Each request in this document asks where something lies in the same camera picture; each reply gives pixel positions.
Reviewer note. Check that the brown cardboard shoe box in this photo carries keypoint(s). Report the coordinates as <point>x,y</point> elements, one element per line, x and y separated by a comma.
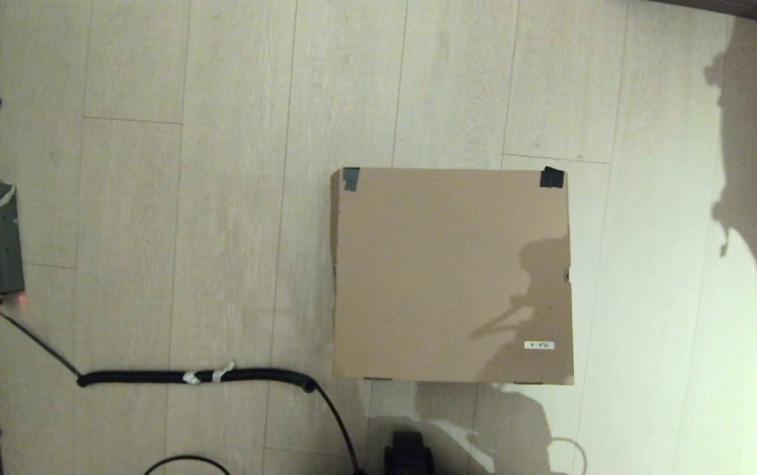
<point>444,277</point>

